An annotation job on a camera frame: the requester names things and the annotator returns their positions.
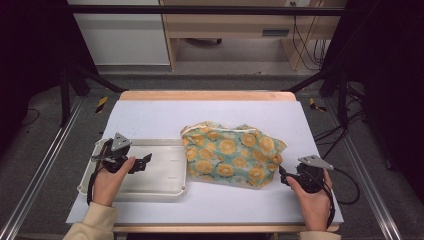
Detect black metal stand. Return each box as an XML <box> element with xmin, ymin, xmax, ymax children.
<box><xmin>283</xmin><ymin>63</ymin><xmax>351</xmax><ymax>129</ymax></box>
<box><xmin>59</xmin><ymin>63</ymin><xmax>128</xmax><ymax>128</ymax></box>

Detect grey desk label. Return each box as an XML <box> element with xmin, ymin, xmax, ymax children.
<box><xmin>261</xmin><ymin>29</ymin><xmax>290</xmax><ymax>38</ymax></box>

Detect person's right hand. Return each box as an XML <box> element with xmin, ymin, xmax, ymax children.
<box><xmin>286</xmin><ymin>169</ymin><xmax>334</xmax><ymax>232</ymax></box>

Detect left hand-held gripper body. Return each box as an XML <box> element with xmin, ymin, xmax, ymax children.
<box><xmin>91</xmin><ymin>132</ymin><xmax>134</xmax><ymax>174</ymax></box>

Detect person's left hand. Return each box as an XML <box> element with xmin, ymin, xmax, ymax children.
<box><xmin>92</xmin><ymin>156</ymin><xmax>137</xmax><ymax>208</ymax></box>

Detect yellow black tape piece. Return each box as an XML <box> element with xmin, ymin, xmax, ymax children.
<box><xmin>94</xmin><ymin>95</ymin><xmax>109</xmax><ymax>114</ymax></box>
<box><xmin>308</xmin><ymin>97</ymin><xmax>328</xmax><ymax>113</ymax></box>

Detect white plastic tray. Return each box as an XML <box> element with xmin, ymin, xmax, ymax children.
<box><xmin>77</xmin><ymin>138</ymin><xmax>188</xmax><ymax>203</ymax></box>

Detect dark curtain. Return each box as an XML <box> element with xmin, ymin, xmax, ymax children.
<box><xmin>0</xmin><ymin>0</ymin><xmax>99</xmax><ymax>151</ymax></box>
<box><xmin>328</xmin><ymin>0</ymin><xmax>424</xmax><ymax>201</ymax></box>

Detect black looped floor cable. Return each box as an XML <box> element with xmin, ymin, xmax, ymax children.
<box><xmin>332</xmin><ymin>166</ymin><xmax>361</xmax><ymax>205</ymax></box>

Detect aluminium floor rail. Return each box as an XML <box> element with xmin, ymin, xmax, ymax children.
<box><xmin>324</xmin><ymin>98</ymin><xmax>404</xmax><ymax>240</ymax></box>
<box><xmin>0</xmin><ymin>96</ymin><xmax>85</xmax><ymax>240</ymax></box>

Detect thin black floor cable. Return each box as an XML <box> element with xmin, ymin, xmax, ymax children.
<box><xmin>19</xmin><ymin>108</ymin><xmax>41</xmax><ymax>128</ymax></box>

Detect orange print cloth bag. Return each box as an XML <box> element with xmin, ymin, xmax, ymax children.
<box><xmin>180</xmin><ymin>120</ymin><xmax>288</xmax><ymax>190</ymax></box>

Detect black horizontal frame bar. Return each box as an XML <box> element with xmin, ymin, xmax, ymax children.
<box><xmin>66</xmin><ymin>4</ymin><xmax>346</xmax><ymax>17</ymax></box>

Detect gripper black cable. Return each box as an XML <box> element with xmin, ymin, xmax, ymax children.
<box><xmin>319</xmin><ymin>179</ymin><xmax>336</xmax><ymax>231</ymax></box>
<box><xmin>86</xmin><ymin>139</ymin><xmax>113</xmax><ymax>206</ymax></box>

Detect white table cover sheet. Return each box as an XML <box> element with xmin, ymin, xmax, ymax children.
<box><xmin>65</xmin><ymin>99</ymin><xmax>344</xmax><ymax>225</ymax></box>

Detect bundle of black floor cables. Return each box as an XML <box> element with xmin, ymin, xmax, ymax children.
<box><xmin>313</xmin><ymin>83</ymin><xmax>366</xmax><ymax>161</ymax></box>

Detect light wooden desk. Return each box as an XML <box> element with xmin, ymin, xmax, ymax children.
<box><xmin>159</xmin><ymin>0</ymin><xmax>348</xmax><ymax>72</ymax></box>

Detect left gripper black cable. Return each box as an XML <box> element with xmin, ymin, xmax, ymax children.
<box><xmin>86</xmin><ymin>139</ymin><xmax>113</xmax><ymax>206</ymax></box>

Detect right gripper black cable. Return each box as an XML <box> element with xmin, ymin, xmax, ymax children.
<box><xmin>319</xmin><ymin>179</ymin><xmax>336</xmax><ymax>231</ymax></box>

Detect hanging black desk cables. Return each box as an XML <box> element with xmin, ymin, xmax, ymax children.
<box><xmin>291</xmin><ymin>14</ymin><xmax>329</xmax><ymax>71</ymax></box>

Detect white cabinet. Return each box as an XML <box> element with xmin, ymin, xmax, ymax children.
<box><xmin>68</xmin><ymin>0</ymin><xmax>171</xmax><ymax>67</ymax></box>

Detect wooden table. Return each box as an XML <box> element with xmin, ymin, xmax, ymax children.
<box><xmin>71</xmin><ymin>89</ymin><xmax>340</xmax><ymax>233</ymax></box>

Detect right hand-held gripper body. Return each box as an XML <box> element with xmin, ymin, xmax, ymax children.
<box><xmin>288</xmin><ymin>154</ymin><xmax>335</xmax><ymax>194</ymax></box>

